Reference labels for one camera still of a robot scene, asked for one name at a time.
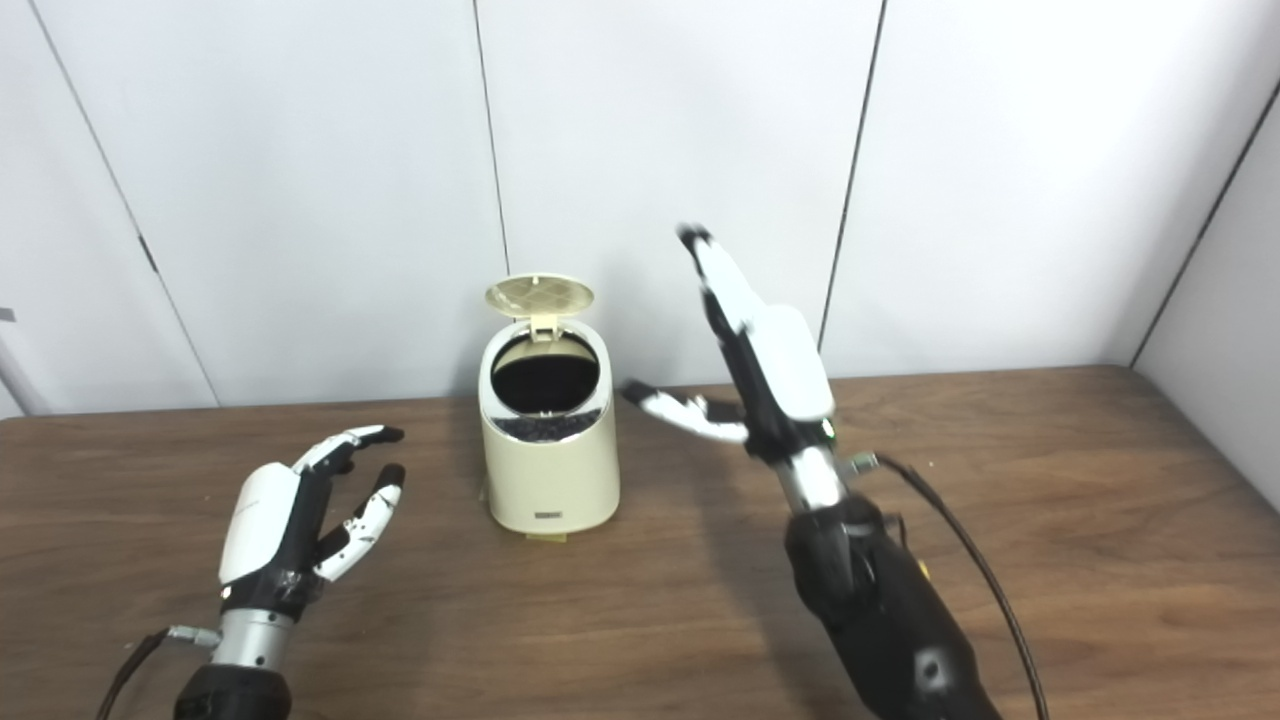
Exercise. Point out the black wall panel hinge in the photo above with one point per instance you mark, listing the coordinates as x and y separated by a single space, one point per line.
148 254

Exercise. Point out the cream-colored bin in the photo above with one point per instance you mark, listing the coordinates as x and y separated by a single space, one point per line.
550 480

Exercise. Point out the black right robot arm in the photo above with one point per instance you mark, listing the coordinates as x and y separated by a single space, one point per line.
880 610

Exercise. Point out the round cream bin lid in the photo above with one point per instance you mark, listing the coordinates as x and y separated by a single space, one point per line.
540 295

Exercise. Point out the white and black right hand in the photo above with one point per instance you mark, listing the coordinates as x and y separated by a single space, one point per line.
790 370

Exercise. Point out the white and black left hand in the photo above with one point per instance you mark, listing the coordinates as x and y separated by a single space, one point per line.
262 520

